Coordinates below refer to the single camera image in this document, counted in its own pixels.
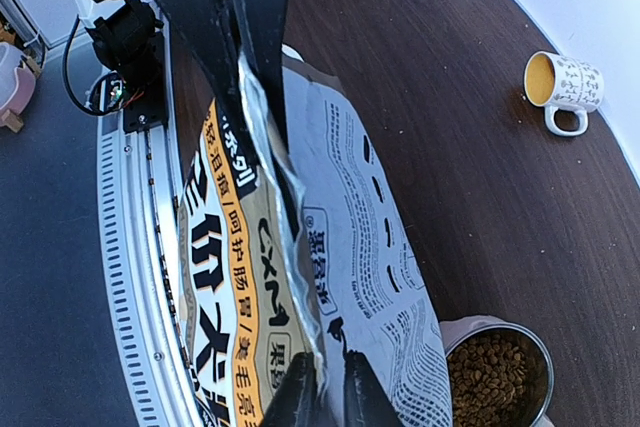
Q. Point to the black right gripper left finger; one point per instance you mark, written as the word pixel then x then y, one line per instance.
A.
pixel 295 403

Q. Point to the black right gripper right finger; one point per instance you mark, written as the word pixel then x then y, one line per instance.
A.
pixel 365 401

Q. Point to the dog food bag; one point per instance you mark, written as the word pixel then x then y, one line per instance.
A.
pixel 299 247

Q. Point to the brown dog food kibble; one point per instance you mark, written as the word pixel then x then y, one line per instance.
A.
pixel 488 376

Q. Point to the pink double pet feeder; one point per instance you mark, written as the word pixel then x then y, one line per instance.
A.
pixel 480 332

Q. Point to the white ceramic bowl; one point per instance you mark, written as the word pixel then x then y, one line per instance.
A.
pixel 291 52

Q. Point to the large steel feeder bowl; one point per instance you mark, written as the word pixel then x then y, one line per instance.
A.
pixel 500 377

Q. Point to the pink white background object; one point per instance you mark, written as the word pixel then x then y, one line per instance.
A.
pixel 19 73

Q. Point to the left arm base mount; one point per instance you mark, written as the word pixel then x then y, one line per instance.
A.
pixel 128 44

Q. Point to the aluminium front rail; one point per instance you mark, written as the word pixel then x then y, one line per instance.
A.
pixel 140 177

